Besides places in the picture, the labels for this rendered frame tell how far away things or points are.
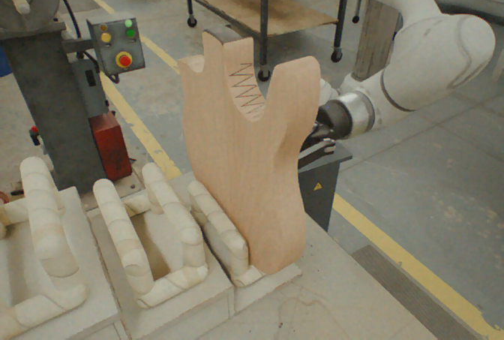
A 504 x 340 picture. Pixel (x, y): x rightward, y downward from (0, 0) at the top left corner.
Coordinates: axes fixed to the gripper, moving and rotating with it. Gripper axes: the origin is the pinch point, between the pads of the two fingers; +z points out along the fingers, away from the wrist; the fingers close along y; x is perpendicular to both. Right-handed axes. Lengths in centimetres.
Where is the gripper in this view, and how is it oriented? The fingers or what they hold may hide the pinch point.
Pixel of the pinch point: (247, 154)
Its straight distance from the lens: 61.8
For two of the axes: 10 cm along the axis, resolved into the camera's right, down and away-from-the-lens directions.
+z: -8.5, 3.3, -4.2
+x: 0.0, -7.9, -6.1
